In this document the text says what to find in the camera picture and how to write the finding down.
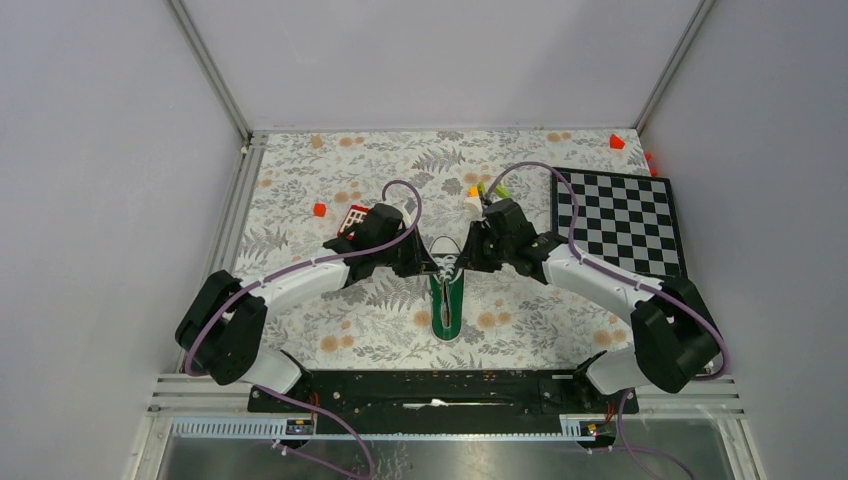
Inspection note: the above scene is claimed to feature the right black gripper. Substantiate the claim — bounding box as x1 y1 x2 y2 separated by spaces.
454 220 514 273

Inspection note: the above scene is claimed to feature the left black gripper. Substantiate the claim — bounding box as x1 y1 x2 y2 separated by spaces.
375 225 440 278

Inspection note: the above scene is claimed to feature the white shoelace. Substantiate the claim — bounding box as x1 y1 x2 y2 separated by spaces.
434 252 464 285

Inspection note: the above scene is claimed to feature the green white sneaker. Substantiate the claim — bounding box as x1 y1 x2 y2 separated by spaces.
429 236 464 342

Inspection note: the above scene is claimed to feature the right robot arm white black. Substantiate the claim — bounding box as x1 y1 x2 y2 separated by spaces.
457 199 726 412

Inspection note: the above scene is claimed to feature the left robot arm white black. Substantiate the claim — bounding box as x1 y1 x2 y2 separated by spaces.
175 203 435 411

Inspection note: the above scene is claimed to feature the lime green block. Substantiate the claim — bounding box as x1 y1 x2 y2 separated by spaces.
476 181 512 204

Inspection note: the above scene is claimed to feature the red white brick block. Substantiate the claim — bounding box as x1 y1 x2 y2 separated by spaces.
337 205 369 239

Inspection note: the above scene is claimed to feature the black white checkerboard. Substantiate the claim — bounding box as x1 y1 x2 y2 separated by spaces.
557 167 688 279

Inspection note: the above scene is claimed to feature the floral patterned table mat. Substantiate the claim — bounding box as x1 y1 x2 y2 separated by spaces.
233 130 651 370

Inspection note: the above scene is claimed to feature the red block far corner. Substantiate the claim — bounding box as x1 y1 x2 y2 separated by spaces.
609 134 626 150

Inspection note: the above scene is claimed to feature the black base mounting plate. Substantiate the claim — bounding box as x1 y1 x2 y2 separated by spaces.
288 370 639 420

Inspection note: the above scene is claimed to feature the red block at wall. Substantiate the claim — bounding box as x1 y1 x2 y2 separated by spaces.
645 152 658 177

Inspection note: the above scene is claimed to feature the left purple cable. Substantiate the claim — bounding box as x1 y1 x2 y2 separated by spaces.
184 179 425 480

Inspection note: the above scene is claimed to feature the right aluminium corner post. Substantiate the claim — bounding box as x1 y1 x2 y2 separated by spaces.
633 0 717 135

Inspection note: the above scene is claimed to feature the aluminium corner post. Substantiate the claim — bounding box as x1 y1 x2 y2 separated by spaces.
165 0 252 145
633 0 717 135

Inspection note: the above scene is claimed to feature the aluminium frame rail front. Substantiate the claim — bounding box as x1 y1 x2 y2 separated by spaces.
142 372 743 444

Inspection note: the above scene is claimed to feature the left aluminium corner post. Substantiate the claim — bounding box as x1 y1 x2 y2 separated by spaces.
165 0 252 145

